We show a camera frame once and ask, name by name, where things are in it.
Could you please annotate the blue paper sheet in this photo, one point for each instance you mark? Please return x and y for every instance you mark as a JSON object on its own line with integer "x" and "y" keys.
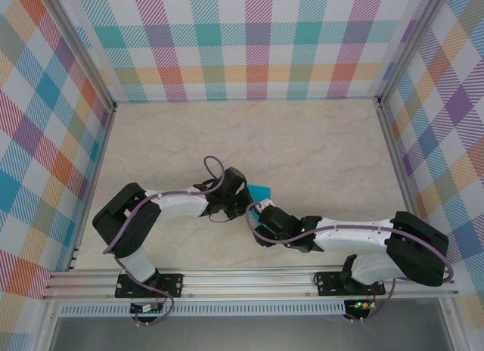
{"x": 261, "y": 194}

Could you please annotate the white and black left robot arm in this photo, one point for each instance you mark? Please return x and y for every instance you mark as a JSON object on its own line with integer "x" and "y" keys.
{"x": 181, "y": 207}

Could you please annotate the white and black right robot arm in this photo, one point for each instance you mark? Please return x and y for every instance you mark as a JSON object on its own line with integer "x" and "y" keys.
{"x": 351, "y": 241}

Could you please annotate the grey metal sheet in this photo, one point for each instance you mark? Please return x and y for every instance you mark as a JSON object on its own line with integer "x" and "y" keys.
{"x": 246, "y": 334}

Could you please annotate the small circuit board green light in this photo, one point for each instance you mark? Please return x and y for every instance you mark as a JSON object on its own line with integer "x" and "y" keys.
{"x": 361, "y": 305}

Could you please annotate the small black circuit board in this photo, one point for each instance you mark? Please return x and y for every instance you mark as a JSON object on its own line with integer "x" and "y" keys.
{"x": 141, "y": 308}

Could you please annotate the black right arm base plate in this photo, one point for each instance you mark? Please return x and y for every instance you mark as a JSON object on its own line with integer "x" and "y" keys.
{"x": 325, "y": 283}

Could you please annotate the aluminium mounting rail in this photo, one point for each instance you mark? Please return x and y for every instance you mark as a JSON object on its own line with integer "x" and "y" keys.
{"x": 246, "y": 284}

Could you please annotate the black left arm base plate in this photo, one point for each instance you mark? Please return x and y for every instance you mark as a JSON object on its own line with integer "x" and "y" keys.
{"x": 175, "y": 281}

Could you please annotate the aluminium side rail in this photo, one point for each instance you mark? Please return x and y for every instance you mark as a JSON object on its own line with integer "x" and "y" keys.
{"x": 100, "y": 154}
{"x": 404, "y": 177}

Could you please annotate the aluminium frame leg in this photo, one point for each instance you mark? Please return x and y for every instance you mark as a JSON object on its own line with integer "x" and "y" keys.
{"x": 47, "y": 328}
{"x": 455, "y": 328}

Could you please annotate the aluminium frame upright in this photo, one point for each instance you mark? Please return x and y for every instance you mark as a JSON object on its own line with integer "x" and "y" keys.
{"x": 411, "y": 44}
{"x": 80, "y": 44}

